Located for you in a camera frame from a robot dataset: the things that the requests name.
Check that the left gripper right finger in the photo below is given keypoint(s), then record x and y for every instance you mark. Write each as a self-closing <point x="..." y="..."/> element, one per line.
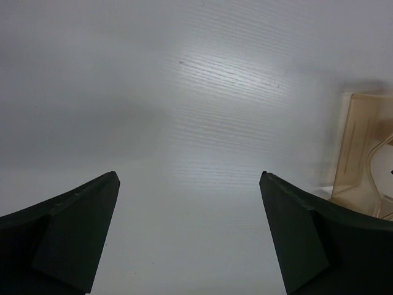
<point x="324" y="248"/>

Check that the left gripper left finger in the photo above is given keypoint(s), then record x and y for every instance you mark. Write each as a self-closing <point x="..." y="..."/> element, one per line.
<point x="55" y="246"/>

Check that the transparent amber plastic bin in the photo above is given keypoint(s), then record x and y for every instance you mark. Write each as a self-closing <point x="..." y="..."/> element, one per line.
<point x="357" y="174"/>

